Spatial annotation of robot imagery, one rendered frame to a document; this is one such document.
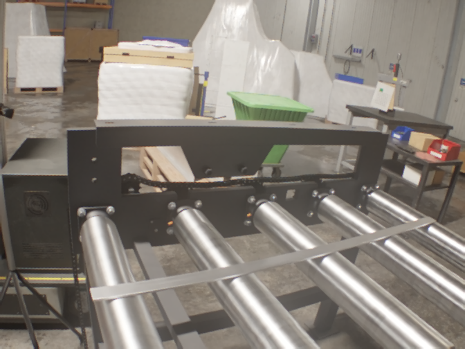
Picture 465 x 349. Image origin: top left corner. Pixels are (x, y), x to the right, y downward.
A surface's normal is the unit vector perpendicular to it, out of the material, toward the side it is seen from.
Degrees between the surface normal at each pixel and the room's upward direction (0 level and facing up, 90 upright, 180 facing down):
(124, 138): 90
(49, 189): 90
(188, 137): 90
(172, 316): 0
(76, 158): 90
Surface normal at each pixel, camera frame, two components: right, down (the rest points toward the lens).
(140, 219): 0.45, 0.37
